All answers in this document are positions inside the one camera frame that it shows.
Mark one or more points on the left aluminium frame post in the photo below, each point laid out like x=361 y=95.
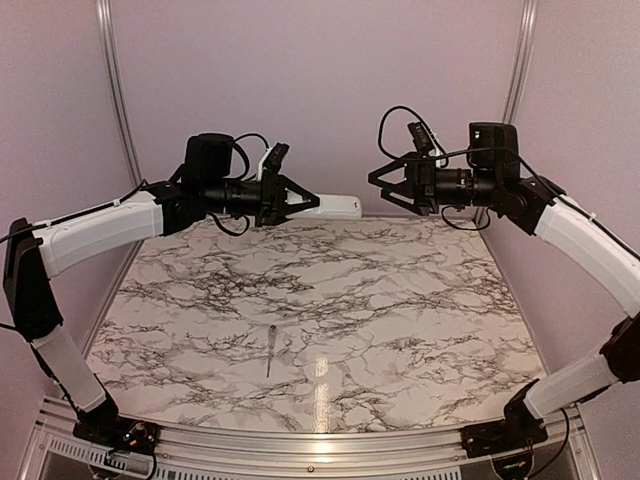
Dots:
x=104 y=14

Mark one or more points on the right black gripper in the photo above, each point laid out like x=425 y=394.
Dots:
x=423 y=193

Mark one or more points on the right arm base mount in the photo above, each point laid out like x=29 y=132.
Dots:
x=499 y=436

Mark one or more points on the white remote control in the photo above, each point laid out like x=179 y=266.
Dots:
x=332 y=207

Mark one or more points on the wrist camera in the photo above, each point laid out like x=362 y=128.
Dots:
x=272 y=160
x=424 y=141

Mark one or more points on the front aluminium frame rail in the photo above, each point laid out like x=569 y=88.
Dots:
x=189 y=452

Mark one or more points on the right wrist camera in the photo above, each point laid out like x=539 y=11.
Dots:
x=424 y=141

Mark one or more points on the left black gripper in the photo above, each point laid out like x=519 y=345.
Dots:
x=273 y=204

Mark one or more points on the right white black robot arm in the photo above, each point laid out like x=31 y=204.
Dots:
x=540 y=208

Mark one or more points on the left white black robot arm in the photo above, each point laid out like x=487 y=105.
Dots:
x=201 y=187

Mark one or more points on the clear handle screwdriver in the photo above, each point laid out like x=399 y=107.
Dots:
x=271 y=347

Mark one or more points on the right aluminium frame post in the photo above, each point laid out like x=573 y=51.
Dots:
x=522 y=60

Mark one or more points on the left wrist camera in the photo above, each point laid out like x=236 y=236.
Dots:
x=272 y=160

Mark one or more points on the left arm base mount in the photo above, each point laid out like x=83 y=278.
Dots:
x=124 y=434

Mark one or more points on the aluminium frame post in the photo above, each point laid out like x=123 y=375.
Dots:
x=104 y=14
x=522 y=60

